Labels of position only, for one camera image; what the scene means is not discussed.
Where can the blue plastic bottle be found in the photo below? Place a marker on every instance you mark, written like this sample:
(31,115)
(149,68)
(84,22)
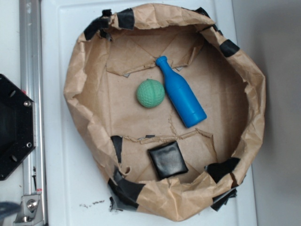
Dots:
(181,95)

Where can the brown paper bag bin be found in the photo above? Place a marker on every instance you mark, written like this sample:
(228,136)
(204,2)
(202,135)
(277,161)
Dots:
(117,52)

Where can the green dimpled ball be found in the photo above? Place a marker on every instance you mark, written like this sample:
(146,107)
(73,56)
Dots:
(150,93)

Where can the metal corner bracket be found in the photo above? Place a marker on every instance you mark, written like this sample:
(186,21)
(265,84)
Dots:
(31,213)

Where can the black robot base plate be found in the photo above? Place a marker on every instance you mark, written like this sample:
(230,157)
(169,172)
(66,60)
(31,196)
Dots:
(16,127)

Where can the black square pouch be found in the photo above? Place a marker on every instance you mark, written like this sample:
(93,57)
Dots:
(167,160)

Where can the white tray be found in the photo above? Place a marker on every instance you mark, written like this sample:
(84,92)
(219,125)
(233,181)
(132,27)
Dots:
(76,191)

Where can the aluminium extrusion rail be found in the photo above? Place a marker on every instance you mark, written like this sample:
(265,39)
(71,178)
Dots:
(34,169)

